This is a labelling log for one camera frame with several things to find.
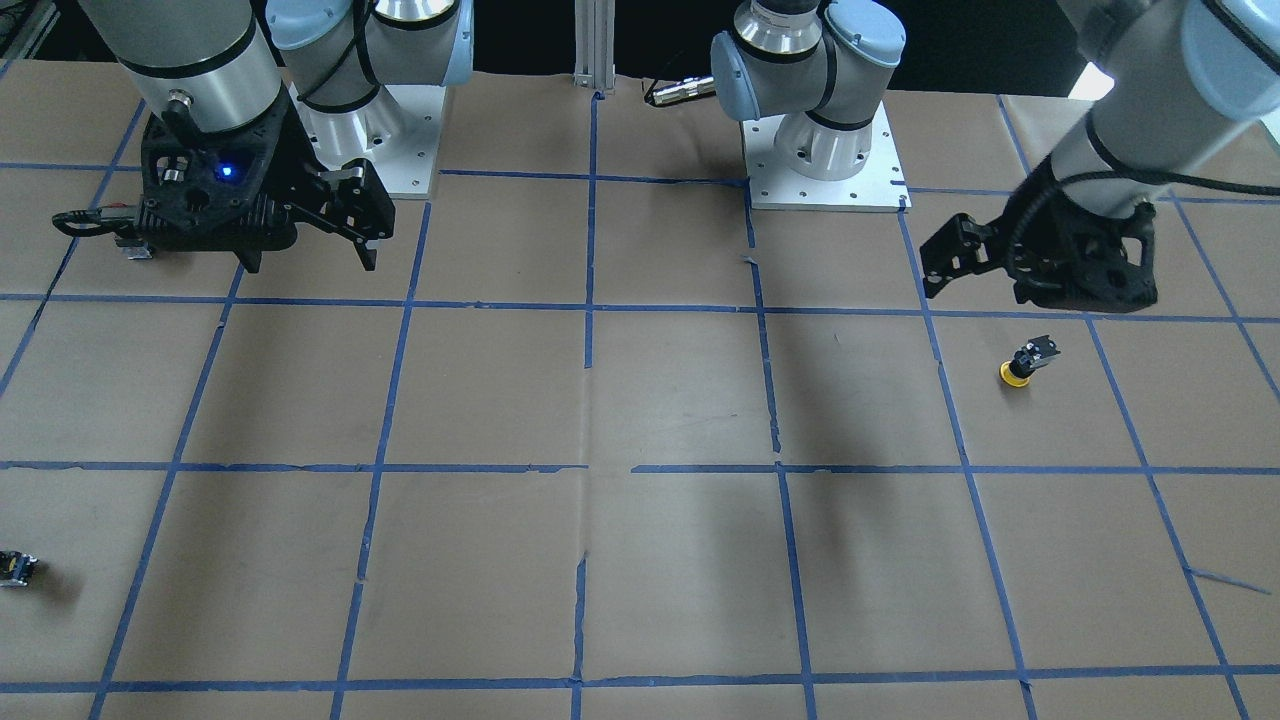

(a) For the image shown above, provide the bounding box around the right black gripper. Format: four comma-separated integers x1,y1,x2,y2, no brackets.
136,100,396,272

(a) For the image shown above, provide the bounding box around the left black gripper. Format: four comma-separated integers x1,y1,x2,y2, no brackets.
920,160,1158,313

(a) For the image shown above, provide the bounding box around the yellow push button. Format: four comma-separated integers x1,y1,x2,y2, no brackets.
998,334,1061,388

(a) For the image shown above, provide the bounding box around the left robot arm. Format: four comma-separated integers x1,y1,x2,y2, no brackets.
710,1,1277,313

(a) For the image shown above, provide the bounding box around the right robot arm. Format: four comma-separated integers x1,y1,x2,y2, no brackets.
52,1,475,273

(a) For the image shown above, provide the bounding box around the red push button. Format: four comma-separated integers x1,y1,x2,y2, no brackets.
51,202,155,260

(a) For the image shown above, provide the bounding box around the green push button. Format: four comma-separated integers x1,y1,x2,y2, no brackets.
0,550,40,589

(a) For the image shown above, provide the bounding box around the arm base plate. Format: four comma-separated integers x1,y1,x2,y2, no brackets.
294,85,449,200
740,104,913,213

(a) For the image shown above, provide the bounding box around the aluminium frame post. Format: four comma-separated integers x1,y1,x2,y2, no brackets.
573,0,616,97

